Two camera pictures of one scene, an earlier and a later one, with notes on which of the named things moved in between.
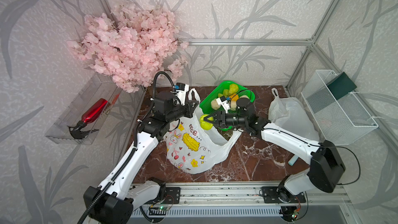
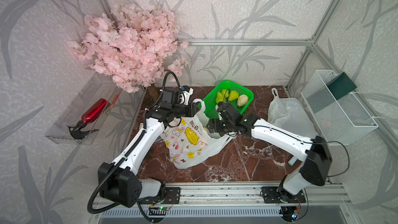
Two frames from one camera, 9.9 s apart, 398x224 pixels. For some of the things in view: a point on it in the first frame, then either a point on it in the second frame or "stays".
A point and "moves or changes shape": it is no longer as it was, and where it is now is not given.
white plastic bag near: [289, 113] stays
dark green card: [341, 85] stays
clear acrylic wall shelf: [82, 117] stays
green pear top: [233, 88] to [232, 95]
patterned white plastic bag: [191, 148] moves or changes shape
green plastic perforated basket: [205, 106] stays
